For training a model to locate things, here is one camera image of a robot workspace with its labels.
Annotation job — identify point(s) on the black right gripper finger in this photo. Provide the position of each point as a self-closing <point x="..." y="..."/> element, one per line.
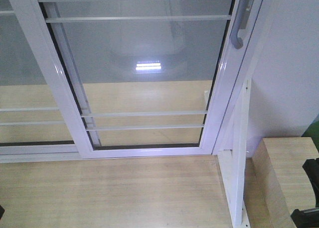
<point x="311" y="167"/>
<point x="308" y="218"/>

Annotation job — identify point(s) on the grey metal door handle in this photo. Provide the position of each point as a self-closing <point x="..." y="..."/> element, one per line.
<point x="241" y="18"/>

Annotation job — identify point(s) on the white framed sliding glass door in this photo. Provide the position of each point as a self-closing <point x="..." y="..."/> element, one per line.
<point x="130" y="77"/>

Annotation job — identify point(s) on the light wooden step box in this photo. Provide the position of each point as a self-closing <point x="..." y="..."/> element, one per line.
<point x="284" y="184"/>

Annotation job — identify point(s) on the white wooden support brace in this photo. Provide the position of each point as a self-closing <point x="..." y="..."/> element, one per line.
<point x="232" y="159"/>

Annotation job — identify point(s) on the fixed white framed glass panel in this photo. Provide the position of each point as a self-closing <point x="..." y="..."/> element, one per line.
<point x="31" y="124"/>

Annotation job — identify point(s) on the white door jamb frame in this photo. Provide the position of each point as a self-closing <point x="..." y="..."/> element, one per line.
<point x="235" y="67"/>

